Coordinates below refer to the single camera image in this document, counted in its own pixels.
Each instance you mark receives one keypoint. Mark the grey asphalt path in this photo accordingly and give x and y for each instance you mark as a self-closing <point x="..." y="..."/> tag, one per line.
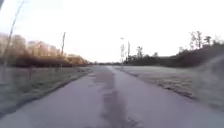
<point x="83" y="103"/>

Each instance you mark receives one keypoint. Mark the row of brown trees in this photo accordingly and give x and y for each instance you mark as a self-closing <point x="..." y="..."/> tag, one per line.
<point x="36" y="53"/>

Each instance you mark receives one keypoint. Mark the dark wooded bank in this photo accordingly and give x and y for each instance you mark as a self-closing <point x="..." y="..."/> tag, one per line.
<point x="186" y="56"/>

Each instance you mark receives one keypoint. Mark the frosty grass field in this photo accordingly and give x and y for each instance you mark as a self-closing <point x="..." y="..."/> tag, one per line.
<point x="30" y="81"/>
<point x="166" y="78"/>

